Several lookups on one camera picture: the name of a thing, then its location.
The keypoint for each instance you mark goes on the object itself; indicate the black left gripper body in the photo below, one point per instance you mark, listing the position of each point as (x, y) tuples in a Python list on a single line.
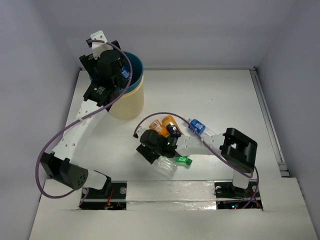
[(119, 78)]

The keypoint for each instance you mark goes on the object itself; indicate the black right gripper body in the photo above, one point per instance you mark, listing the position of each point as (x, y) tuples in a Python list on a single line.
[(151, 154)]

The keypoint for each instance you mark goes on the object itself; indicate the short orange bottle barcode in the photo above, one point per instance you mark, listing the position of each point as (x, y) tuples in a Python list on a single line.
[(157, 126)]

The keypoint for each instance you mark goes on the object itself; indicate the blue label clear bottle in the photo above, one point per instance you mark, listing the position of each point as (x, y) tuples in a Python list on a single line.
[(125, 73)]

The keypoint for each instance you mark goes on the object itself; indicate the small clear plastic bottle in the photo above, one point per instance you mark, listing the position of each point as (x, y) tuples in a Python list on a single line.
[(166, 167)]

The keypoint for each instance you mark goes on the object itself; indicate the green plastic bottle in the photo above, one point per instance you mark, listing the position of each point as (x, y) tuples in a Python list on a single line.
[(183, 160)]

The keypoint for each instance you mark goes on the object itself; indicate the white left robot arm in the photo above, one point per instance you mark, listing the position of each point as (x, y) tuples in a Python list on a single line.
[(60, 157)]

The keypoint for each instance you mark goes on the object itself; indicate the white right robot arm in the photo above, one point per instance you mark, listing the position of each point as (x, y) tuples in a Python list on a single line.
[(235, 149)]

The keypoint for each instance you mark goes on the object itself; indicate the beige bin with teal liner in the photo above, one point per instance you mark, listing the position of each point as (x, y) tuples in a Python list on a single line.
[(131, 103)]

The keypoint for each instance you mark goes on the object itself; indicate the tall orange navy bottle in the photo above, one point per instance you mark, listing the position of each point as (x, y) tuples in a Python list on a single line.
[(171, 126)]

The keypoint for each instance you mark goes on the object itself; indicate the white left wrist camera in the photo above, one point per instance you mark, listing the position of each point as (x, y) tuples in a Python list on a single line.
[(98, 44)]

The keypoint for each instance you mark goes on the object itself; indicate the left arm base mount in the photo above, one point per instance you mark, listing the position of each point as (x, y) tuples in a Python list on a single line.
[(114, 199)]

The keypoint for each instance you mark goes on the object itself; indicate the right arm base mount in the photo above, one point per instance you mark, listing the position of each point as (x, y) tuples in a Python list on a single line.
[(229, 197)]

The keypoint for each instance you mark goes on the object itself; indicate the aluminium rail on table edge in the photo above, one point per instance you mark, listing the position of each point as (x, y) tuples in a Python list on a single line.
[(284, 171)]

